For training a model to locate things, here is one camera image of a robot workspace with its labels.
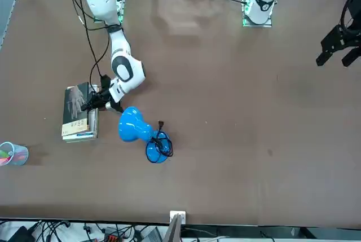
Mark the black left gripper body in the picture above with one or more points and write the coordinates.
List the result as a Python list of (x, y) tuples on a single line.
[(351, 37)]

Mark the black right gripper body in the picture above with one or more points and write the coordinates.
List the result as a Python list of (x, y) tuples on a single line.
[(103, 97)]

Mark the black and cream book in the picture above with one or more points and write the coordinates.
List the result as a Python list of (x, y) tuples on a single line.
[(74, 112)]

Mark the white book blue print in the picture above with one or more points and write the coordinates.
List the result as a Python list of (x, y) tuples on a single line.
[(94, 126)]

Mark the blue desk lamp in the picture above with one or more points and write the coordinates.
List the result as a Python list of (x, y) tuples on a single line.
[(132, 125)]

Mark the blue mesh pen cup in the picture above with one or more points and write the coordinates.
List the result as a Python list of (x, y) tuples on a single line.
[(19, 156)]

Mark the green marker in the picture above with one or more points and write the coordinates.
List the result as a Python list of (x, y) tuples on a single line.
[(5, 153)]

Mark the grey power adapter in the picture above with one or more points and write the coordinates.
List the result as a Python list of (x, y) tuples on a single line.
[(153, 235)]

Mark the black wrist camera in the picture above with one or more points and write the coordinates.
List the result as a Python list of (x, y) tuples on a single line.
[(356, 10), (105, 81)]

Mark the grey aluminium post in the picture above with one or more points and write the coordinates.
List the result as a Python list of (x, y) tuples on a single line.
[(173, 230)]

